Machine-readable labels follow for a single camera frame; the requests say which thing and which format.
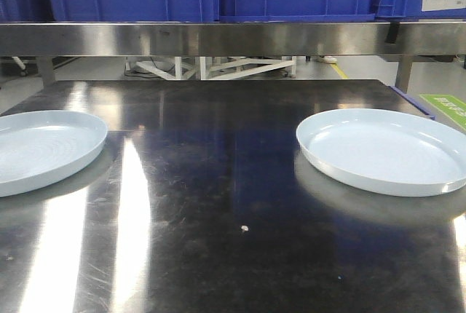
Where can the light blue plate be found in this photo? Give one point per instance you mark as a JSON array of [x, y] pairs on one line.
[[40, 148], [385, 152]]

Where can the blue table edge guard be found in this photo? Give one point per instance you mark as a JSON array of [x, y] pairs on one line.
[[414, 103]]

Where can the black tape strip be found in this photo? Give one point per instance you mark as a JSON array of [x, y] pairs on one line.
[[392, 33]]

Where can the green floor sign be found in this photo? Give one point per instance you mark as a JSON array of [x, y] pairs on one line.
[[449, 105]]

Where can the white metal frame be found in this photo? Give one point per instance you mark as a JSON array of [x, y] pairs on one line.
[[207, 68]]

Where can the right steel shelf post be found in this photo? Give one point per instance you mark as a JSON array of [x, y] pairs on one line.
[[403, 74]]

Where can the steel shelf post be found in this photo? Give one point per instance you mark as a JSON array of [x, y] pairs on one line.
[[403, 74], [46, 70]]

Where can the left steel shelf post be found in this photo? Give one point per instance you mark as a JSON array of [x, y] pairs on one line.
[[46, 70]]

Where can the stainless steel shelf rail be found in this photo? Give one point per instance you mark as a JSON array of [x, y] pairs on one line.
[[437, 37]]

